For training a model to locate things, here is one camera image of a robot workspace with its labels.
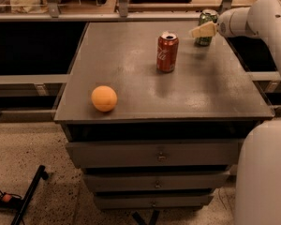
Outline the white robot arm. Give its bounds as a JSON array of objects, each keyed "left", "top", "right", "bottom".
[{"left": 189, "top": 0, "right": 281, "bottom": 225}]

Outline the orange fruit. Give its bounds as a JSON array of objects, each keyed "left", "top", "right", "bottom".
[{"left": 91, "top": 85, "right": 117, "bottom": 113}]

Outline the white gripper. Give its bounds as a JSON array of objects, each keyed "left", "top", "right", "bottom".
[{"left": 189, "top": 7, "right": 251, "bottom": 38}]

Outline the red cola can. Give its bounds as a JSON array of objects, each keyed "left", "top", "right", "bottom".
[{"left": 156, "top": 31, "right": 179, "bottom": 72}]

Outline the green soda can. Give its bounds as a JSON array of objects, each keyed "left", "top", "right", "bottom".
[{"left": 196, "top": 9, "right": 218, "bottom": 46}]

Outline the black stand with red clamp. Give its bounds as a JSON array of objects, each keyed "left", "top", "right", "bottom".
[{"left": 0, "top": 165, "right": 49, "bottom": 225}]

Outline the metal shelf rail frame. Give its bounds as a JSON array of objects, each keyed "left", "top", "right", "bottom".
[{"left": 0, "top": 0, "right": 281, "bottom": 23}]

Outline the grey drawer cabinet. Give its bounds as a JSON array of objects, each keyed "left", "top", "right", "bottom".
[{"left": 55, "top": 22, "right": 274, "bottom": 209}]

